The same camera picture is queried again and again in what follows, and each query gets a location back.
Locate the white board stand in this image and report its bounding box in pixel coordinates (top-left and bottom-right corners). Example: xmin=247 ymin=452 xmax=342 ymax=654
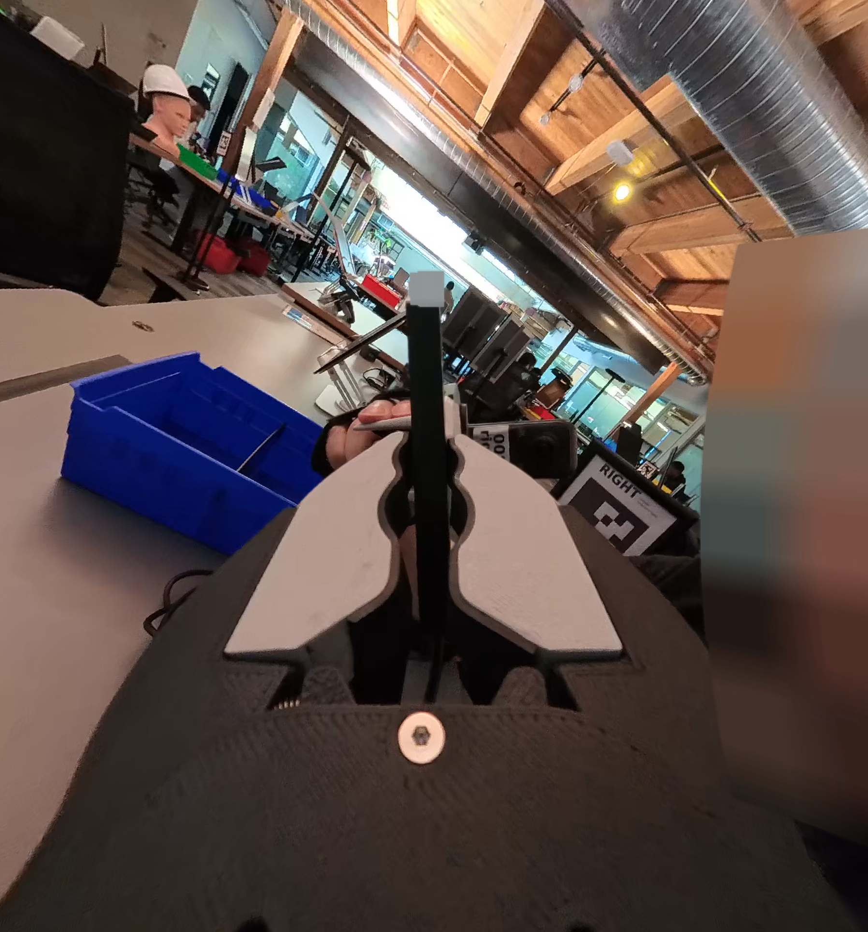
xmin=314 ymin=349 xmax=368 ymax=417

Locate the green plastic bin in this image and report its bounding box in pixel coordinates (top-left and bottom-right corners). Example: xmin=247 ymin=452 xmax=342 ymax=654
xmin=178 ymin=142 xmax=221 ymax=181

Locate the grey display panel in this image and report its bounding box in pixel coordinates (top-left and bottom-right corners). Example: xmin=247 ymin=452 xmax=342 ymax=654
xmin=442 ymin=286 xmax=504 ymax=355
xmin=470 ymin=315 xmax=531 ymax=374

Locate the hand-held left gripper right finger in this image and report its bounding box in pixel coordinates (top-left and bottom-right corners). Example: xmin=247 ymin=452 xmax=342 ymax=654
xmin=444 ymin=432 xmax=624 ymax=703

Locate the large silver spiral duct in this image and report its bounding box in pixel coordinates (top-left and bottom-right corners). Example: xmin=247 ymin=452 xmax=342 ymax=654
xmin=572 ymin=0 xmax=868 ymax=235

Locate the black partition panel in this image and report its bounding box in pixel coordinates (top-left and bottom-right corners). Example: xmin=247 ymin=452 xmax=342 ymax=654
xmin=0 ymin=7 xmax=138 ymax=301

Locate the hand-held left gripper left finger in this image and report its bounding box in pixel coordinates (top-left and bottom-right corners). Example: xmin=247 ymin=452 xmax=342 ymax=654
xmin=224 ymin=432 xmax=414 ymax=703

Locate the dark grey USB hub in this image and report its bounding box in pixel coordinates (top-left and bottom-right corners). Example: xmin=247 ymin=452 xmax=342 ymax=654
xmin=403 ymin=271 xmax=455 ymax=660

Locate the mannequin head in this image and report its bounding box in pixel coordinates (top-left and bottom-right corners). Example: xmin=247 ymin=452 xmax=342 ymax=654
xmin=137 ymin=80 xmax=196 ymax=144

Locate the blue plastic bin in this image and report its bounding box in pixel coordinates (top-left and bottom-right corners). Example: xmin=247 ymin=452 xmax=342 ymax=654
xmin=61 ymin=351 xmax=327 ymax=556

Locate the person's right hand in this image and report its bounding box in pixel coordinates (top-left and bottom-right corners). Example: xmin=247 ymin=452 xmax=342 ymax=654
xmin=311 ymin=397 xmax=414 ymax=485

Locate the white hard hat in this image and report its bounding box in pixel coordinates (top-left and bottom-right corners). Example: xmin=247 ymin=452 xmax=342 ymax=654
xmin=137 ymin=64 xmax=193 ymax=99

